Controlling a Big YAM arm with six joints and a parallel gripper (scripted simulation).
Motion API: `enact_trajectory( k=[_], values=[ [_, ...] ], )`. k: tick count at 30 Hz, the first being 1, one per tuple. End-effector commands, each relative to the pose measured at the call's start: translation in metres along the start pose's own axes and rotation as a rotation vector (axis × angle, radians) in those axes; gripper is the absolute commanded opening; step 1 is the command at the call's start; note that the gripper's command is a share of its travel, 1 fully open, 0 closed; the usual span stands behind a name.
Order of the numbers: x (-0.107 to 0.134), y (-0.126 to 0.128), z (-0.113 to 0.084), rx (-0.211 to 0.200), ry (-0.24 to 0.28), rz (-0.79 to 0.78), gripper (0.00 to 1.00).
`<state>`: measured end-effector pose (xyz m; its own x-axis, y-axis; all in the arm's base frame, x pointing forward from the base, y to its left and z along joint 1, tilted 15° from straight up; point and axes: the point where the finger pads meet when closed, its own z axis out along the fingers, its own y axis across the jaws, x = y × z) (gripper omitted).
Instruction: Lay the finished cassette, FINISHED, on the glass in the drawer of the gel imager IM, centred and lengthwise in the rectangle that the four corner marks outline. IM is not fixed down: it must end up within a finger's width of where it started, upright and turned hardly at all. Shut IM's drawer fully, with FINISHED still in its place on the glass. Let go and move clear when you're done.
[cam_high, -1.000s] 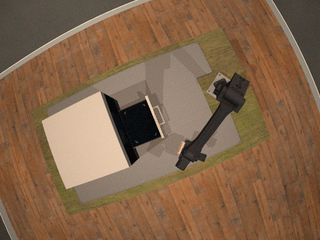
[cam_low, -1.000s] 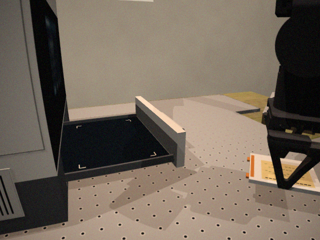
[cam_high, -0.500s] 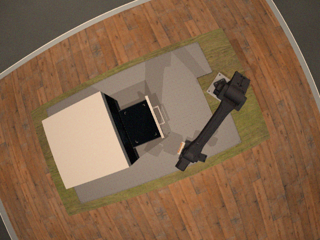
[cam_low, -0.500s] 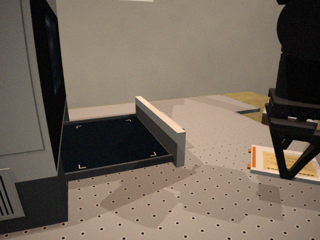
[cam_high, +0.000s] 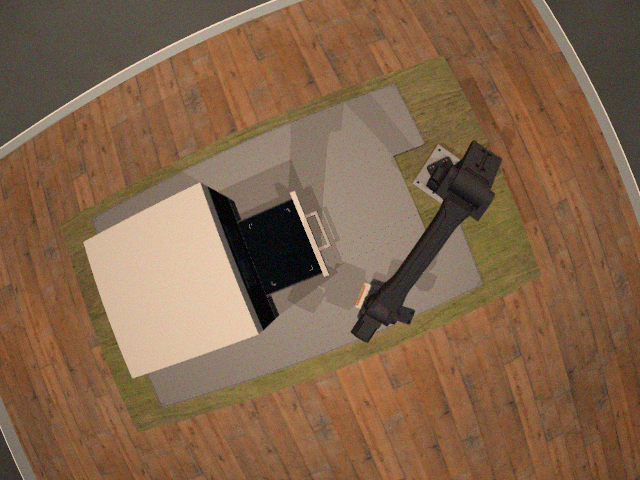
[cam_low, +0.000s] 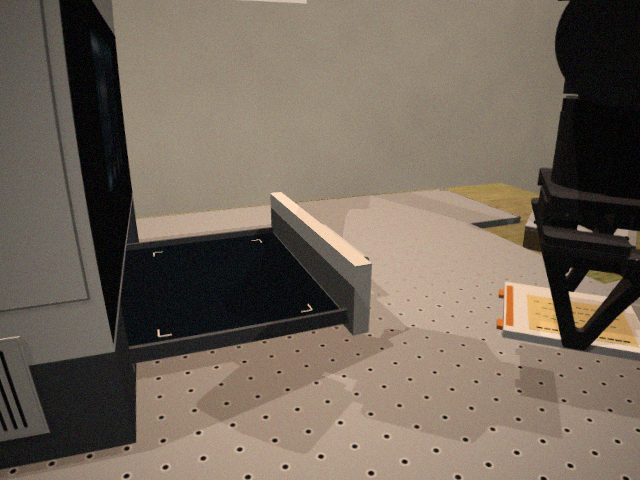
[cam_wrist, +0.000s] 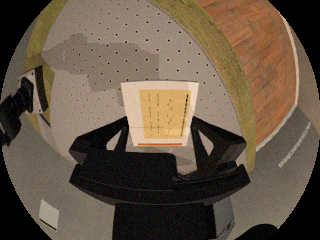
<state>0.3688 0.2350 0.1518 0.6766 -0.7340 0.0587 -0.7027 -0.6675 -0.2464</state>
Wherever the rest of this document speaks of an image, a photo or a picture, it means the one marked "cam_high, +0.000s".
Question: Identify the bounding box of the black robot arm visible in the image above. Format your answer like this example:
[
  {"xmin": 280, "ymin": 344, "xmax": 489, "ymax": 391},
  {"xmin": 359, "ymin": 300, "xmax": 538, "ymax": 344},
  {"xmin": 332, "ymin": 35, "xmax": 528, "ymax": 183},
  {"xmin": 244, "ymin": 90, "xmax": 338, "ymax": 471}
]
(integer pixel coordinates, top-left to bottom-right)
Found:
[{"xmin": 351, "ymin": 140, "xmax": 502, "ymax": 343}]

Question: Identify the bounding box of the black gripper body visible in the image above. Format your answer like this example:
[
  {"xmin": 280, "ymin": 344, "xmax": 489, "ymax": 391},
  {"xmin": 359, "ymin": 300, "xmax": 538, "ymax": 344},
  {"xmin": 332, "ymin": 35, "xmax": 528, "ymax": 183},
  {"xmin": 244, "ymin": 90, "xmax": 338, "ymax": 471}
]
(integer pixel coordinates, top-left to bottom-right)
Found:
[{"xmin": 357, "ymin": 281, "xmax": 384, "ymax": 319}]

